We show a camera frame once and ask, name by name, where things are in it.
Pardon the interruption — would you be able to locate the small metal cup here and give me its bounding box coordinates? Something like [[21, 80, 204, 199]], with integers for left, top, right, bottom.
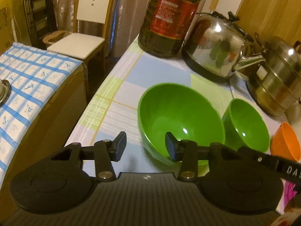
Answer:
[[0, 80, 12, 106]]

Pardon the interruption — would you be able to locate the orange plastic bowl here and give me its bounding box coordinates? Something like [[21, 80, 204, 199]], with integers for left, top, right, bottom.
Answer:
[[270, 122, 300, 162]]

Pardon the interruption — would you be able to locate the stainless steel kettle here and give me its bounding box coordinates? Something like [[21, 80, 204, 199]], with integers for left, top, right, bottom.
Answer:
[[182, 11, 266, 83]]

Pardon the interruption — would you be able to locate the dark metal rack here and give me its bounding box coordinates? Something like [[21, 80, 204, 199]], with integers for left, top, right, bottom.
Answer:
[[23, 0, 58, 50]]

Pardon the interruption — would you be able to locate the large cooking oil bottle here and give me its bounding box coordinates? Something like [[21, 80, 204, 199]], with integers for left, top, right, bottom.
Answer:
[[138, 0, 201, 58]]

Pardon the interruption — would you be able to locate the checkered pastel tablecloth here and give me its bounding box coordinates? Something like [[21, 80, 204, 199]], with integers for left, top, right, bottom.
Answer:
[[65, 35, 301, 215]]

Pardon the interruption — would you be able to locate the white wooden chair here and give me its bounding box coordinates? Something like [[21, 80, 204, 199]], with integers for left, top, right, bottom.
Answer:
[[46, 0, 117, 64]]

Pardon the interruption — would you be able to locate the pink transparent patterned plate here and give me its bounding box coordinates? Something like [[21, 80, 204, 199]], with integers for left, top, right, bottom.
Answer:
[[284, 181, 297, 207]]

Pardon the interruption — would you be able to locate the blue white checkered cloth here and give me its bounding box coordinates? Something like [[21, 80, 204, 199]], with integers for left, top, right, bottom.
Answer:
[[1, 42, 83, 180]]

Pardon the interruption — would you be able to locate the green plastic bowl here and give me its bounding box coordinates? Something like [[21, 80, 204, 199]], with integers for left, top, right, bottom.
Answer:
[[222, 98, 270, 153], [137, 83, 226, 166]]

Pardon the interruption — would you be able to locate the stainless steel steamer pot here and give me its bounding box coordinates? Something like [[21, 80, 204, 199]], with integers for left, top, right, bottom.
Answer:
[[246, 33, 300, 116]]

